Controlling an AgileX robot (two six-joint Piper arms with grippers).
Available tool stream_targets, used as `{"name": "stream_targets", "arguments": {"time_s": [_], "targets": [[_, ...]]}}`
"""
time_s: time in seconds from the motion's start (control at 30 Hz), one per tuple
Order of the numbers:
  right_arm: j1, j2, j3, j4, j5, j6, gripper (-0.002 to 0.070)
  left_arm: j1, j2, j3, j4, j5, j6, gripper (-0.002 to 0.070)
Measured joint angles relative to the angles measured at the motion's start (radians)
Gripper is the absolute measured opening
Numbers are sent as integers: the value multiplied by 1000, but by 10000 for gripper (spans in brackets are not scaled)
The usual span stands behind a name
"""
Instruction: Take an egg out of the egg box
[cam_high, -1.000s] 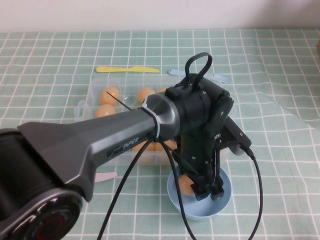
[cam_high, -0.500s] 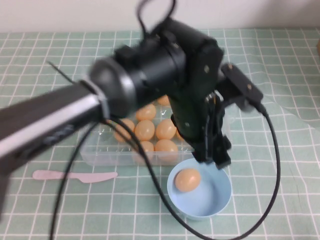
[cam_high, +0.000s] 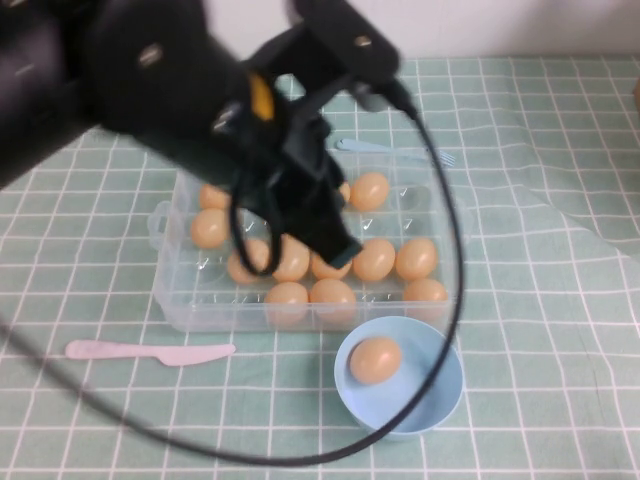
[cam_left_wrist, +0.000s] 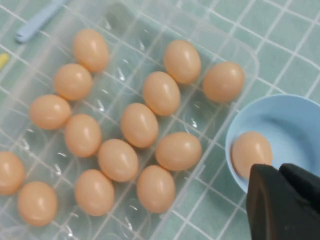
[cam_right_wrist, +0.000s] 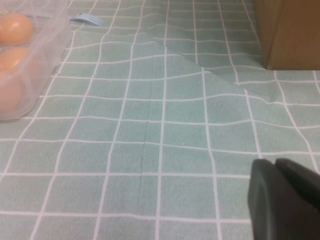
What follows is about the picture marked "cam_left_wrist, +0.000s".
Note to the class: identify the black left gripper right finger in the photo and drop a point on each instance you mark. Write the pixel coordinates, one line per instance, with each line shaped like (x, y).
(305, 182)

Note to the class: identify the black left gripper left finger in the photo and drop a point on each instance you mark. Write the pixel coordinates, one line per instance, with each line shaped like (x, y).
(270, 212)

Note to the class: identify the tan plastic egg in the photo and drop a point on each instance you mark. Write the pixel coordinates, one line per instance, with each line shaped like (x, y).
(223, 81)
(72, 81)
(37, 203)
(10, 172)
(155, 188)
(139, 125)
(94, 192)
(178, 151)
(82, 135)
(182, 61)
(118, 160)
(250, 150)
(50, 111)
(90, 50)
(161, 93)

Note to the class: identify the clear plastic egg box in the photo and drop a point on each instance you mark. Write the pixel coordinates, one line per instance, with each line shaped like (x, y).
(140, 32)

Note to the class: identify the light blue plastic bowl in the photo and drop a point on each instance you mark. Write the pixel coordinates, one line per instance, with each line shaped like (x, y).
(287, 120)

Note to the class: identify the green white checked tablecloth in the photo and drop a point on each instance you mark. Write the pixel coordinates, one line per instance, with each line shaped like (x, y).
(287, 37)

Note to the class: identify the light blue plastic fork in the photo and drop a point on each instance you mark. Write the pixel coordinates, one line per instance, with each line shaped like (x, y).
(32, 26)

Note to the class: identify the yellow plastic knife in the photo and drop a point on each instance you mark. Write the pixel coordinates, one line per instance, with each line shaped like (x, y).
(3, 61)

